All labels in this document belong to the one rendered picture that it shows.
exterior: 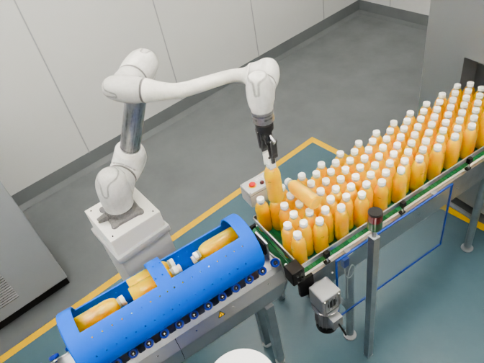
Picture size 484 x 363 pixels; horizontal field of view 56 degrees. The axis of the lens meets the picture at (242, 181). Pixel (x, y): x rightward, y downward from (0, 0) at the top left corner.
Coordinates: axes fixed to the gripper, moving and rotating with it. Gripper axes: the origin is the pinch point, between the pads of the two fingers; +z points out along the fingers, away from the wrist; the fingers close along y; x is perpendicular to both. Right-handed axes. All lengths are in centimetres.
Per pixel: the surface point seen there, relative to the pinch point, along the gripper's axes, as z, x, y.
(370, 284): 71, 26, 37
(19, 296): 128, -146, -131
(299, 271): 47, -6, 25
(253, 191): 36.6, 0.9, -23.3
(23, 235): 83, -121, -135
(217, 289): 39, -43, 16
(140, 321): 32, -77, 15
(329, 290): 61, 4, 34
